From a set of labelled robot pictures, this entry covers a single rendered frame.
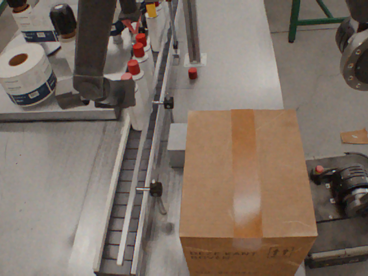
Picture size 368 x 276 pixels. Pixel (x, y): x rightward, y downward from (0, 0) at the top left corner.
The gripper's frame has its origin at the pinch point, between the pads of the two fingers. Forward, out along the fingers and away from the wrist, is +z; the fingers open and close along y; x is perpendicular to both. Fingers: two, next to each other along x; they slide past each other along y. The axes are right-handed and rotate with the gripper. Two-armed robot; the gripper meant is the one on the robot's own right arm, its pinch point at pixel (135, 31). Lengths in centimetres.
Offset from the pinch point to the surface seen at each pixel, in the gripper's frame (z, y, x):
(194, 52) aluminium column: 13.8, -4.4, 20.3
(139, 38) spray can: -6.8, 15.3, 5.7
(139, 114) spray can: 6.5, 35.6, 6.5
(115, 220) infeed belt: 14, 67, 3
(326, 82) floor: 102, -86, 107
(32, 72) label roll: 0.6, 19.2, -34.6
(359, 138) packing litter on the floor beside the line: 102, -32, 117
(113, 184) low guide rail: 10, 58, 2
